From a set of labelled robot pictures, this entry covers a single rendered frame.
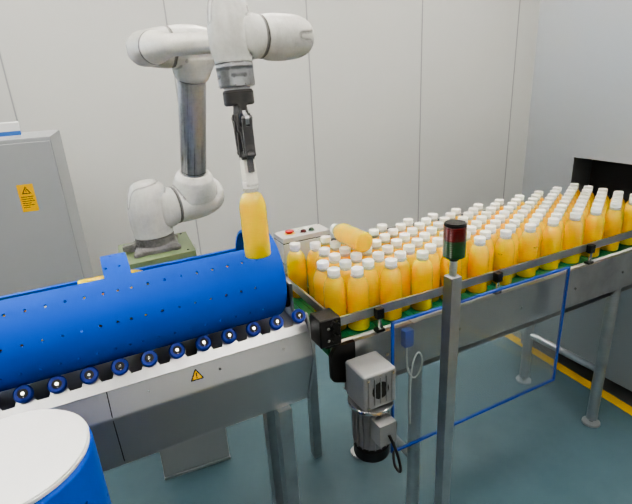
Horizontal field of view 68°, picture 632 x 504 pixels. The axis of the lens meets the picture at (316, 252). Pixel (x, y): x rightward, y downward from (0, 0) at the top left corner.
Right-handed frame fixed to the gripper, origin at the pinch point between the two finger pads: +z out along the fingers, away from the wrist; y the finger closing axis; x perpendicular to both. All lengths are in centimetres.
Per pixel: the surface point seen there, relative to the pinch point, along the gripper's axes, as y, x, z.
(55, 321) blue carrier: 2, -51, 28
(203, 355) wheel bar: -5, -19, 50
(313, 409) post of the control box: -52, 26, 114
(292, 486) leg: -13, 3, 113
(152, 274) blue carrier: -3.9, -28.1, 23.2
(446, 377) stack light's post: 13, 50, 69
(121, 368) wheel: -3, -40, 47
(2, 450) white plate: 30, -60, 41
